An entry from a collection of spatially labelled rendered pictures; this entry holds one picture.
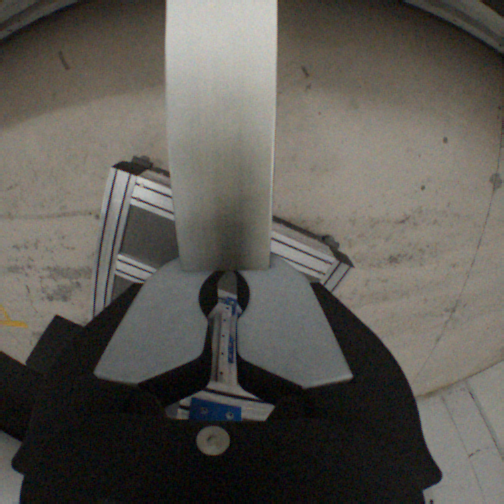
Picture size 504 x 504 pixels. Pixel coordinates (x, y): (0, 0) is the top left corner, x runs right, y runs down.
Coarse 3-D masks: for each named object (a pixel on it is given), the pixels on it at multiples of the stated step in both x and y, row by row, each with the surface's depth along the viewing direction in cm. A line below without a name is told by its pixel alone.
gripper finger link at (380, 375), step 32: (320, 288) 8; (352, 320) 7; (352, 352) 6; (384, 352) 6; (352, 384) 5; (384, 384) 5; (320, 416) 5; (352, 416) 4; (384, 416) 4; (416, 416) 4; (416, 448) 4
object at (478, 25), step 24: (24, 0) 32; (48, 0) 38; (72, 0) 43; (408, 0) 46; (432, 0) 42; (456, 0) 35; (0, 24) 37; (24, 24) 43; (456, 24) 48; (480, 24) 42
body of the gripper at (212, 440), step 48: (96, 432) 4; (144, 432) 4; (192, 432) 4; (240, 432) 4; (288, 432) 4; (336, 432) 4; (48, 480) 2; (96, 480) 3; (144, 480) 3; (192, 480) 3; (240, 480) 3; (288, 480) 3; (336, 480) 3; (384, 480) 3
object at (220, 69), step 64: (192, 0) 4; (256, 0) 5; (192, 64) 5; (256, 64) 6; (192, 128) 6; (256, 128) 6; (192, 192) 7; (256, 192) 7; (192, 256) 8; (256, 256) 8
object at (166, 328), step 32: (160, 288) 8; (192, 288) 8; (128, 320) 7; (160, 320) 7; (192, 320) 7; (128, 352) 6; (160, 352) 6; (192, 352) 6; (128, 384) 5; (160, 384) 6; (192, 384) 6
